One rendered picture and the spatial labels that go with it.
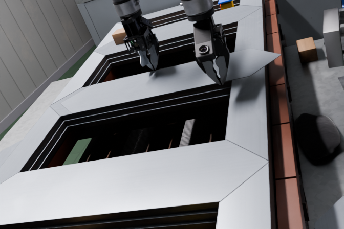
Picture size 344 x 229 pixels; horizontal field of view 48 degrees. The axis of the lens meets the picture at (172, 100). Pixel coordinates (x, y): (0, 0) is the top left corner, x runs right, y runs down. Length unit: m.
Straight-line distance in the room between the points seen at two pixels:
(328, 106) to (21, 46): 3.41
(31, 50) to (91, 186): 3.44
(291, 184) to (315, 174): 0.23
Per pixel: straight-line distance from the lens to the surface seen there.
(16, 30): 4.19
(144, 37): 1.21
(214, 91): 1.09
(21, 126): 1.70
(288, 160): 0.83
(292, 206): 0.74
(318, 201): 0.95
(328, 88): 1.31
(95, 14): 2.11
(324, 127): 1.10
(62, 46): 4.62
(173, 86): 1.16
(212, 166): 0.80
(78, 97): 1.36
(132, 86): 1.26
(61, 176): 1.00
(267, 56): 1.15
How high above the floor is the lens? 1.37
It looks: 27 degrees down
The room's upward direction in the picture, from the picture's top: 22 degrees counter-clockwise
